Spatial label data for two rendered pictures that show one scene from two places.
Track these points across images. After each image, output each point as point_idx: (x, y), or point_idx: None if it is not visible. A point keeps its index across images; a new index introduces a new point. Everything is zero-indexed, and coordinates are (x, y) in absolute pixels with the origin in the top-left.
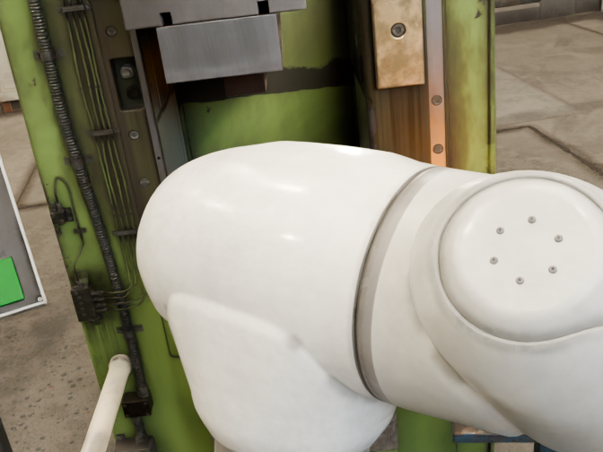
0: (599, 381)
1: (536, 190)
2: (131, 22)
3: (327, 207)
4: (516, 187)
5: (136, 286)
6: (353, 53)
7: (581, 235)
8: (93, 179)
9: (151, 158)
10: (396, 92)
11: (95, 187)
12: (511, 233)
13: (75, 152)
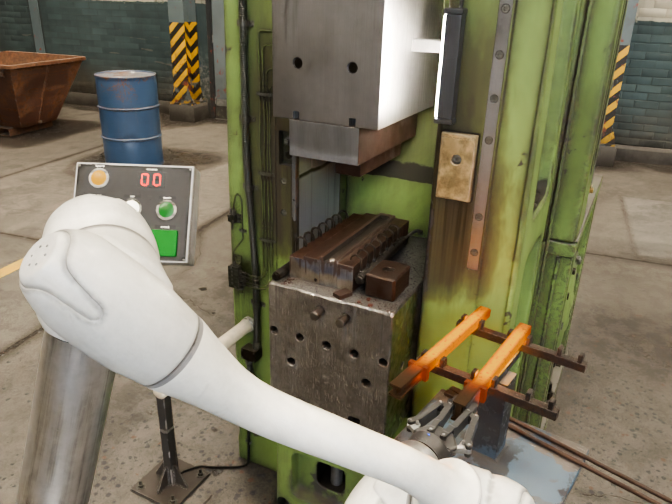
0: (47, 313)
1: (55, 236)
2: (276, 112)
3: (63, 226)
4: (54, 233)
5: (266, 277)
6: None
7: (48, 255)
8: (256, 201)
9: (290, 198)
10: (450, 203)
11: (256, 207)
12: (41, 248)
13: (247, 181)
